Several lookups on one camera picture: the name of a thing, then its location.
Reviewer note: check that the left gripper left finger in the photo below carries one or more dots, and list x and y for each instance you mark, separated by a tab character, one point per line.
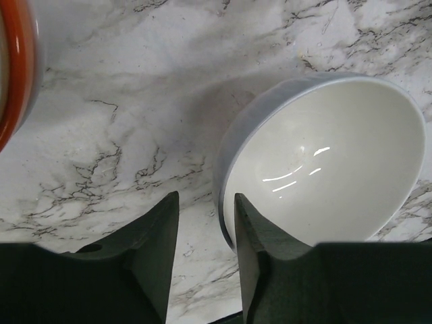
124	277

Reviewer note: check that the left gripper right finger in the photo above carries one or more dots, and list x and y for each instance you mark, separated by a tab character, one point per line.
285	281

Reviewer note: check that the white bowl grey outside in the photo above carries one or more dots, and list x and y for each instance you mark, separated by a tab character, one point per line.
327	157

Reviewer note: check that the white orange striped bowl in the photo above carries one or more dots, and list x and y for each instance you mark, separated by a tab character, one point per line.
23	61

